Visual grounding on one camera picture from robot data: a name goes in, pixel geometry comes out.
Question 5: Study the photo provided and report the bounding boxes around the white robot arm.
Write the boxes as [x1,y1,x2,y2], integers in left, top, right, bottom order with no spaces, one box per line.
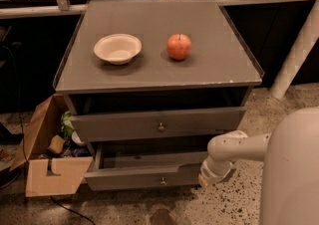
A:
[198,107,319,225]

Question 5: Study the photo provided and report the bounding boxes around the white cup in box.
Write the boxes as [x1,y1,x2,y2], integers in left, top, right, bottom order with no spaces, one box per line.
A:
[72,131,86,146]

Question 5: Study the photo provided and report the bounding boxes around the green bag in box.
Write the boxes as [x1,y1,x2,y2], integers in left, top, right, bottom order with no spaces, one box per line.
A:
[61,111,74,139]

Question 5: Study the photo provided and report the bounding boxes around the grey top drawer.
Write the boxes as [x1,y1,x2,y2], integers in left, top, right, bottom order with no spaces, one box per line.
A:
[71,107,246,141]

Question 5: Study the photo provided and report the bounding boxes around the grey drawer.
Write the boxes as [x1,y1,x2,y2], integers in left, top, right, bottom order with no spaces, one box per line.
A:
[71,107,246,141]
[85,135,212,191]

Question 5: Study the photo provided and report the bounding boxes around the white paper bowl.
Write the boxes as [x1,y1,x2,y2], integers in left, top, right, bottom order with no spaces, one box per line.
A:
[94,34,142,65]

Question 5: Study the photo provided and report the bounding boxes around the red apple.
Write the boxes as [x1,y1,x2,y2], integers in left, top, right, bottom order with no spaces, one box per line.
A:
[166,34,191,61]

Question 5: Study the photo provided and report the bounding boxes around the brown cardboard box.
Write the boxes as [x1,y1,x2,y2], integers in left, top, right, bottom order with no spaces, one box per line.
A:
[10,95,93,197]

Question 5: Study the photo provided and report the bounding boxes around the yellow sponge in box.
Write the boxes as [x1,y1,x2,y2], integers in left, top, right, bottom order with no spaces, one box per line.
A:
[48,135,65,154]

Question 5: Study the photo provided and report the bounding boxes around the grey wooden drawer cabinet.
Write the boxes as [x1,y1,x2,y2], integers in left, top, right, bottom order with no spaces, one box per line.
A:
[53,0,265,152]

